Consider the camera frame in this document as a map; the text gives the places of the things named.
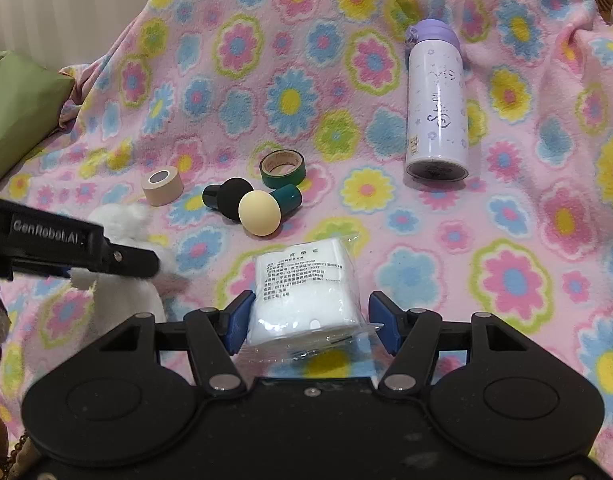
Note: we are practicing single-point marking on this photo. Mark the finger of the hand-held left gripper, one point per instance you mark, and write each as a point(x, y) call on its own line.
point(134, 260)

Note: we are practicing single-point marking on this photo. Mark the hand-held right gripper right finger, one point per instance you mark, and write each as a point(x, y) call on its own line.
point(384, 320)

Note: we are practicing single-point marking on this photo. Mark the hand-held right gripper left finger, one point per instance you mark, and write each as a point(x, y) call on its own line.
point(239, 320)

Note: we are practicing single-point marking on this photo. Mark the white cotton pads plastic pack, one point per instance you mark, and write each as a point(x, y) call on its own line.
point(301, 285)

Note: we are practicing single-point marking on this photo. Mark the black microphone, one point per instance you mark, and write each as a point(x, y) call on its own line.
point(234, 200)

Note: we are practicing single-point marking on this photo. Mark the green tape roll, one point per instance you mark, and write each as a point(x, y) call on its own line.
point(286, 177)

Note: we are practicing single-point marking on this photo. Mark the beige tape roll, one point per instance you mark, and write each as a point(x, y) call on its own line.
point(161, 192)

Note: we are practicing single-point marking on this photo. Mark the green printed pillow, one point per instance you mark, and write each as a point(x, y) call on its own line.
point(16, 110)

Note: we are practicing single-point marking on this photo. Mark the purple white thermos bottle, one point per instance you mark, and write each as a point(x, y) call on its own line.
point(436, 100)

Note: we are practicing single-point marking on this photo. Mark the pink floral fleece blanket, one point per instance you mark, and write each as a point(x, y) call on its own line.
point(336, 60)

